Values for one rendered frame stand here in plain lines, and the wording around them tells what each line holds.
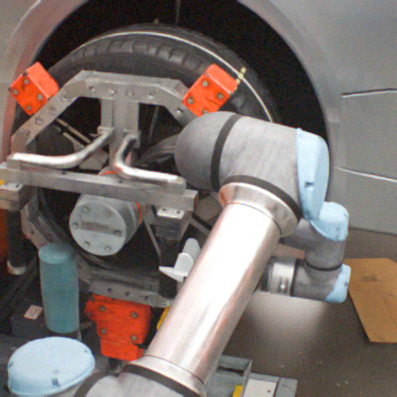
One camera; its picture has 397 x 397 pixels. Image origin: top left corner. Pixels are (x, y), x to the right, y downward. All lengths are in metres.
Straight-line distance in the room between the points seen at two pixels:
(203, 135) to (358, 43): 0.75
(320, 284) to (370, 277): 1.70
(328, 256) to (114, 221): 0.45
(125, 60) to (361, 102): 0.54
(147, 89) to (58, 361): 0.83
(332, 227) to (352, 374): 1.30
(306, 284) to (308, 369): 1.19
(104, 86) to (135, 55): 0.11
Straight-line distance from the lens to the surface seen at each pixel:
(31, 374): 0.99
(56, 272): 1.81
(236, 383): 2.37
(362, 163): 1.90
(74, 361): 1.00
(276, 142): 1.09
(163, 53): 1.75
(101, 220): 1.67
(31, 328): 2.13
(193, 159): 1.13
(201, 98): 1.66
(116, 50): 1.77
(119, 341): 2.01
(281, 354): 2.75
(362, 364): 2.75
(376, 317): 2.98
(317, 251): 1.48
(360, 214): 1.95
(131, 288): 1.91
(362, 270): 3.23
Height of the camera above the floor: 1.68
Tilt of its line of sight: 27 degrees down
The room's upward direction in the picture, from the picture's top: 3 degrees clockwise
